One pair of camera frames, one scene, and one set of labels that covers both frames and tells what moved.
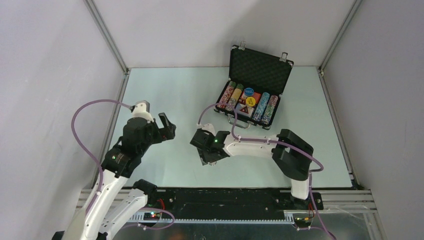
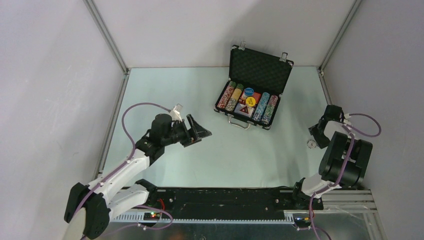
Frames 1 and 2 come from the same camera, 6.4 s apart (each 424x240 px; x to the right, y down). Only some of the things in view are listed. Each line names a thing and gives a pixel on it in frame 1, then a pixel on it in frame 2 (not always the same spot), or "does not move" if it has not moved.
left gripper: x=167 y=133 → x=188 y=135
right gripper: x=205 y=158 → x=321 y=142
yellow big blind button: x=250 y=101 does not move
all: x=245 y=109 does not move
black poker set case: x=257 y=80 does not move
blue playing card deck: x=240 y=106 does not move
